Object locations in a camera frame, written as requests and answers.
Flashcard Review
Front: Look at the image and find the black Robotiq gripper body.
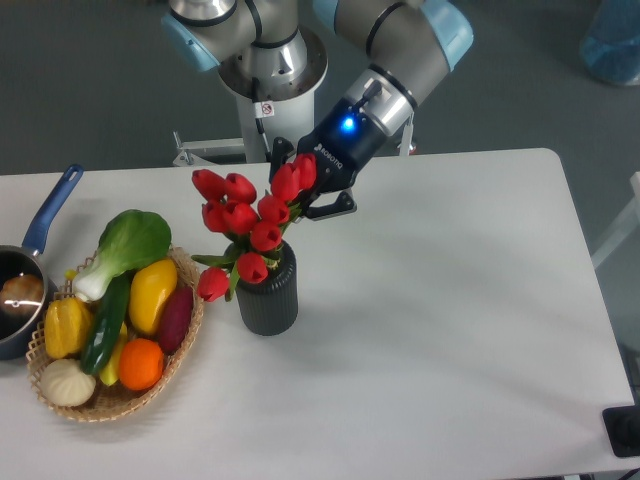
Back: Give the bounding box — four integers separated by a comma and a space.
297, 99, 387, 194

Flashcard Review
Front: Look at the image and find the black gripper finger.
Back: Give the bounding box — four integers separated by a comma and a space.
269, 137, 296, 182
303, 189, 357, 220

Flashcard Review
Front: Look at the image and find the red tulip bouquet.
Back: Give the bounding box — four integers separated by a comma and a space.
192, 153, 317, 302

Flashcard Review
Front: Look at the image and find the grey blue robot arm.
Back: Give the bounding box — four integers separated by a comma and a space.
161, 1, 474, 220

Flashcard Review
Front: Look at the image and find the dark grey ribbed vase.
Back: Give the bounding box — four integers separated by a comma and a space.
235, 242, 298, 336

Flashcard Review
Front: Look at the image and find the green bok choy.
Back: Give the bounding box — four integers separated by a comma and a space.
72, 209, 172, 302

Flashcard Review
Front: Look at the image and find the yellow mango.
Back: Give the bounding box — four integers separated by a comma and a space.
128, 258, 178, 337

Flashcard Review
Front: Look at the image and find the purple sweet potato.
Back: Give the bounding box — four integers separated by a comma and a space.
157, 286, 194, 354

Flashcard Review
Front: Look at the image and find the green cucumber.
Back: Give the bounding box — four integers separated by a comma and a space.
80, 273, 131, 376

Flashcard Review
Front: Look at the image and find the orange fruit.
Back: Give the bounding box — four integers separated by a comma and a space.
119, 338, 164, 391

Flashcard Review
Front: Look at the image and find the yellow bell pepper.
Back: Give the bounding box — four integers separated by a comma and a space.
44, 297, 93, 359

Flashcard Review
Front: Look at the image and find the yellow banana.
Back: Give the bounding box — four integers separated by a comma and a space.
99, 323, 128, 387

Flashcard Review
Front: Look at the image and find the blue translucent bin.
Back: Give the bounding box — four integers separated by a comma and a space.
579, 0, 639, 86

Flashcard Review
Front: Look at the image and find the white furniture at right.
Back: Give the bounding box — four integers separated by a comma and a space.
591, 172, 639, 270

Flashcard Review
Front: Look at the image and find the brown bread roll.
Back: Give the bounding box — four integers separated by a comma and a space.
1, 274, 44, 317

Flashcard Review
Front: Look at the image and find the woven wicker basket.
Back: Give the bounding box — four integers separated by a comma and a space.
26, 246, 204, 422

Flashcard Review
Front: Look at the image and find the white steamed bun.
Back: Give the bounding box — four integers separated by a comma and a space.
40, 359, 96, 407

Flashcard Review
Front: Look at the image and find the black device at edge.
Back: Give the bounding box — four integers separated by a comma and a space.
602, 405, 640, 458

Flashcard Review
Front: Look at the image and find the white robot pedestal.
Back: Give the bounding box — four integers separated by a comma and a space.
172, 29, 355, 168

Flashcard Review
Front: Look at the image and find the black pedestal cable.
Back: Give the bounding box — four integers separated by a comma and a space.
249, 77, 275, 164

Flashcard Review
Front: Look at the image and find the blue handled saucepan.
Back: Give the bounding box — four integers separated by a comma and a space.
1, 164, 84, 361

